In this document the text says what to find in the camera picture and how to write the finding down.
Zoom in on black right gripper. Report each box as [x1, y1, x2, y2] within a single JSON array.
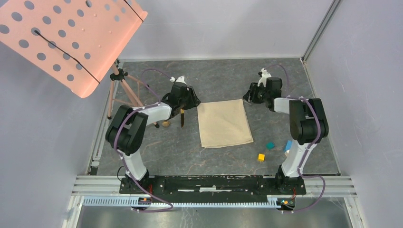
[[242, 82, 269, 104]]

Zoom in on beige cloth napkin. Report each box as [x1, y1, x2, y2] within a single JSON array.
[[197, 99, 254, 148]]

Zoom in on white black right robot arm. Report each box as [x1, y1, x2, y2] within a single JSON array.
[[243, 77, 329, 194]]

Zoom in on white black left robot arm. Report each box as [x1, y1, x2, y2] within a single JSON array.
[[106, 81, 201, 194]]

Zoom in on teal cube block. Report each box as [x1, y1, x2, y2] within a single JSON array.
[[266, 142, 275, 150]]

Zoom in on blue triangular block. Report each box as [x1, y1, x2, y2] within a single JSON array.
[[284, 140, 292, 153]]

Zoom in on yellow cube block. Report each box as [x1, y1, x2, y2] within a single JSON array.
[[257, 153, 265, 162]]

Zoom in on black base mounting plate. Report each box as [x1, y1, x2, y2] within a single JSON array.
[[119, 175, 307, 203]]

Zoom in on pink perforated music stand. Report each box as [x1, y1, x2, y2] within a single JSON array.
[[0, 0, 147, 128]]

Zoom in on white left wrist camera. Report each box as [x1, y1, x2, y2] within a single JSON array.
[[170, 76, 187, 85]]

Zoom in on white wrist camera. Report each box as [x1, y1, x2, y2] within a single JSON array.
[[170, 76, 187, 85], [258, 68, 272, 87]]

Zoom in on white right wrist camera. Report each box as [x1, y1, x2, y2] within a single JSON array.
[[258, 68, 272, 87]]

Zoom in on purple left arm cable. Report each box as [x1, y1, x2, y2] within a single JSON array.
[[113, 69, 175, 214]]

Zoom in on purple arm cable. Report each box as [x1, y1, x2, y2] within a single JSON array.
[[113, 69, 175, 214], [266, 64, 326, 215]]

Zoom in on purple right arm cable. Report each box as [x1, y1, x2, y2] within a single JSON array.
[[266, 64, 326, 215]]

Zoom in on aluminium frame rails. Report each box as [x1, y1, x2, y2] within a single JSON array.
[[62, 0, 366, 228]]

